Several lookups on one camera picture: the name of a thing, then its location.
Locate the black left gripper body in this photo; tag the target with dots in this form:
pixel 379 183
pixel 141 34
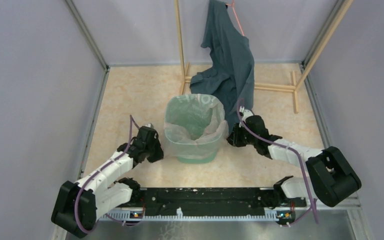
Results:
pixel 154 152

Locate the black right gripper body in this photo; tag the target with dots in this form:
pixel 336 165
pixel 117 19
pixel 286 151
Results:
pixel 242 137

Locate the pink plastic trash bag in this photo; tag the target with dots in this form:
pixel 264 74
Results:
pixel 192 132

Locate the green plastic trash bin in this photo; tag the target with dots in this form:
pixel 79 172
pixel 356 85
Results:
pixel 195 159

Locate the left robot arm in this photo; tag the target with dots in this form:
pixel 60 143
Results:
pixel 79 205

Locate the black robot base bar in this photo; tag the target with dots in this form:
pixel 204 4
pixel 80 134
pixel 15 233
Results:
pixel 210 202

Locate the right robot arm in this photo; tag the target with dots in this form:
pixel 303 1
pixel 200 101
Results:
pixel 327 174

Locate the dark teal shirt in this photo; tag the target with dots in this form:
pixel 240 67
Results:
pixel 232 75

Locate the wooden clothes rack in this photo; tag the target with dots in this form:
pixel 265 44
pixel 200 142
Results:
pixel 337 14

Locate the pink clothes hanger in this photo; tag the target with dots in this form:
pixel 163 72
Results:
pixel 233 8

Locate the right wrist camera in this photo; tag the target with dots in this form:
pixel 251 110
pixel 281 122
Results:
pixel 245 113

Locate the white cable duct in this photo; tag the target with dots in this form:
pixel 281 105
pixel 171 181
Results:
pixel 127 216

